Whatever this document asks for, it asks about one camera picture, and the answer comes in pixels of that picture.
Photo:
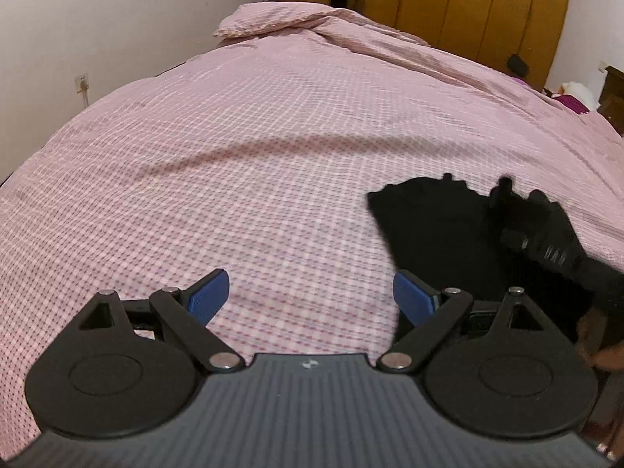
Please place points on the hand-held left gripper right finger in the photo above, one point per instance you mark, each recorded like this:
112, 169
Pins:
414, 297

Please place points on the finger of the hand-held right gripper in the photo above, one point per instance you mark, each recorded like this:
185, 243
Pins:
502, 197

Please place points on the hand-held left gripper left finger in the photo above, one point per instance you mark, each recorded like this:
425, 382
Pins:
209, 295

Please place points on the black garment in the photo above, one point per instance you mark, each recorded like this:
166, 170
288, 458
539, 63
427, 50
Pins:
438, 234

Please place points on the person's right hand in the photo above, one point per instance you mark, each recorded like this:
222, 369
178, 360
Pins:
602, 341

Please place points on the purple cloth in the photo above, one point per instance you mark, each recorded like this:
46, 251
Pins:
573, 104

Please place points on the white plush item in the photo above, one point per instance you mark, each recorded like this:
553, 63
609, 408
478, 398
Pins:
575, 90

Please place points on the small black bag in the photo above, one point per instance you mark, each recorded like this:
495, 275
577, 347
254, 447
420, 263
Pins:
518, 65

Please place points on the dark wooden headboard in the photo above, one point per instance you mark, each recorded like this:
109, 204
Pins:
614, 100

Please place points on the pink checked blanket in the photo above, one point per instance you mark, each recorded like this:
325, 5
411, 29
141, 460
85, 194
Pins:
268, 156

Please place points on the wooden wardrobe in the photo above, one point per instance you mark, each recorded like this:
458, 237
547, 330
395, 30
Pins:
487, 9

